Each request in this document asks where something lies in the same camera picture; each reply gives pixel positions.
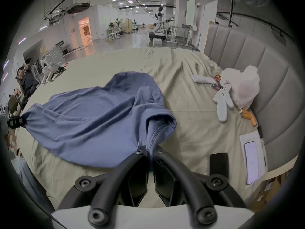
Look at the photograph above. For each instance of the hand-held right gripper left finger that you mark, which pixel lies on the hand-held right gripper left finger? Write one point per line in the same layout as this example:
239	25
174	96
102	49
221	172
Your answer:
112	185

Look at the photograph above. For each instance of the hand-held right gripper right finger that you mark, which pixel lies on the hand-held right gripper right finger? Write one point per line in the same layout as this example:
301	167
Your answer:
183	182

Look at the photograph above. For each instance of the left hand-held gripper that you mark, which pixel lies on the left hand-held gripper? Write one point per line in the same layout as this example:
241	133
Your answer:
3	124

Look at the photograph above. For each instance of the blue shirt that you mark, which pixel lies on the blue shirt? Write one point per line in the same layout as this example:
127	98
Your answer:
95	118

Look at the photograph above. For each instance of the black phone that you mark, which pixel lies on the black phone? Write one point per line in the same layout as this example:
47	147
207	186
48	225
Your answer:
218	163

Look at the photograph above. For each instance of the bed with beige sheet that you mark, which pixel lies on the bed with beige sheet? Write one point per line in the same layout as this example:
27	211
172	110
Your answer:
190	127

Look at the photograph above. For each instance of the white paper sheet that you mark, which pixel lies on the white paper sheet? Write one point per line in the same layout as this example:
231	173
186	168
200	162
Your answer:
249	135

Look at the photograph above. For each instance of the cardboard carton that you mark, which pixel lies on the cardboard carton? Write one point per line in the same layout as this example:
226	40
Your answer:
269	189

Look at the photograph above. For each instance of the orange tube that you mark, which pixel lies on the orange tube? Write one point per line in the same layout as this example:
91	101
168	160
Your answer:
249	116

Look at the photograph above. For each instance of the red snack packet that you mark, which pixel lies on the red snack packet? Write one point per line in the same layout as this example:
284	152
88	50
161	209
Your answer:
217	82

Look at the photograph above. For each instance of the white plastic bag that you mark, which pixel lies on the white plastic bag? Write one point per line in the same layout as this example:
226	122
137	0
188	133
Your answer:
245	87

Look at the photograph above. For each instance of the grey padded headboard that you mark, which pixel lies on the grey padded headboard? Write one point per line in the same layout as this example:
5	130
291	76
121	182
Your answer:
269	85

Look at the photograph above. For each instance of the white standing desk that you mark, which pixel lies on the white standing desk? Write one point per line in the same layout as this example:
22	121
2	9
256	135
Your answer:
181	33

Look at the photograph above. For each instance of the white humanoid robot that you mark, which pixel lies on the white humanoid robot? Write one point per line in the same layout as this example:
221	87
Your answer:
158	25

